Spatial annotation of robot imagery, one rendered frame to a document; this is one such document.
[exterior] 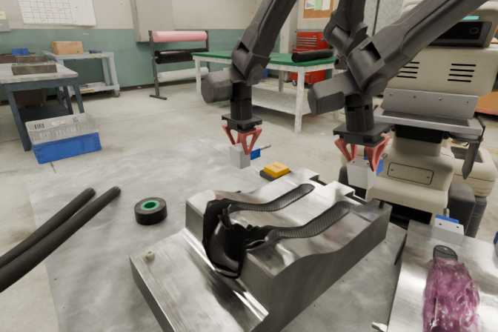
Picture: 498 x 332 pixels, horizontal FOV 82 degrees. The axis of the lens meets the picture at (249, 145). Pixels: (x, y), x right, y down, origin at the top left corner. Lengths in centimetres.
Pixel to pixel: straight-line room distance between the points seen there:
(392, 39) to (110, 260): 69
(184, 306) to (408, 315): 33
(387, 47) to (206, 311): 51
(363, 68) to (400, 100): 39
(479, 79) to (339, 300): 65
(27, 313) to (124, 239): 119
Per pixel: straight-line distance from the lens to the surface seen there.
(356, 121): 64
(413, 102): 93
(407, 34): 55
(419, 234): 73
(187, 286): 54
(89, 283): 69
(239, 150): 77
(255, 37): 66
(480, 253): 74
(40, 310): 189
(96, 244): 78
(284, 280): 48
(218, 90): 68
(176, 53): 618
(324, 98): 58
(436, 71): 94
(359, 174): 69
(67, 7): 680
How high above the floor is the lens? 126
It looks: 22 degrees down
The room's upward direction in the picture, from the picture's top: straight up
